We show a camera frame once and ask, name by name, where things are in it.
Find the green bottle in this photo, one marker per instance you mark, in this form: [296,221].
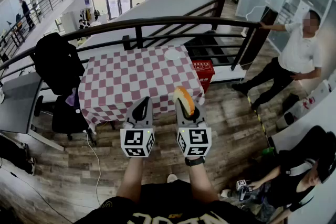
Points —
[268,150]

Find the white plastic bag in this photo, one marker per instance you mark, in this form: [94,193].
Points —
[302,107]

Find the grey desk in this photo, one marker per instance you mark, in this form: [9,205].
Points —
[15,102]

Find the red box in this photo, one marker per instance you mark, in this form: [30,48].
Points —
[204,70]

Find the person's right forearm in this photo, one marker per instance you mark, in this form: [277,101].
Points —
[202,183]

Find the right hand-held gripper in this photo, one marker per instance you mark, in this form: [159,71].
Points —
[195,139]

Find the black metal railing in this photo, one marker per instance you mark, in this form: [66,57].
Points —
[157,22]

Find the red white checkered tablecloth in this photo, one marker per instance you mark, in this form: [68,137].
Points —
[131,78]

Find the black office chair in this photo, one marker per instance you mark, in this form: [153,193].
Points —
[65,115]

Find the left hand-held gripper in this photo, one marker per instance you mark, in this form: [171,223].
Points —
[136,140]

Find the person's left forearm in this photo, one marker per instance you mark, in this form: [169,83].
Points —
[131,181]

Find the white plate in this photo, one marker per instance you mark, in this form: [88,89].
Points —
[172,54]

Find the slice of bread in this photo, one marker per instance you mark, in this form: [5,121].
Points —
[185,99]

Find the person's black printed shirt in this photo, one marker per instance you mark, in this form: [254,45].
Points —
[168,207]

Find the glass double door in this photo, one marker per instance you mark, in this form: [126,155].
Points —
[118,1]

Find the person's white shoe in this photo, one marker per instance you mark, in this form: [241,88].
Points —
[172,178]

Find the black wristwatch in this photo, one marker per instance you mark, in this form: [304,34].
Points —
[194,161]

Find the black jacket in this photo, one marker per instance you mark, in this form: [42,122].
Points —
[56,63]

